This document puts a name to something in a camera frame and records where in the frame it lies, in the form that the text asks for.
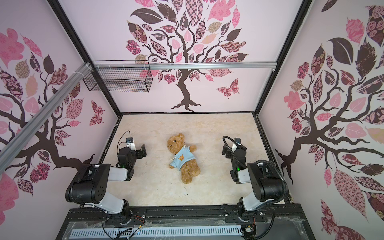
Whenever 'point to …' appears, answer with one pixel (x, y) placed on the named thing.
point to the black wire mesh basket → (121, 75)
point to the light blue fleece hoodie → (183, 155)
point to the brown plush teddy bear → (191, 169)
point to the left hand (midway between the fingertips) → (138, 146)
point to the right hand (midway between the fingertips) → (234, 142)
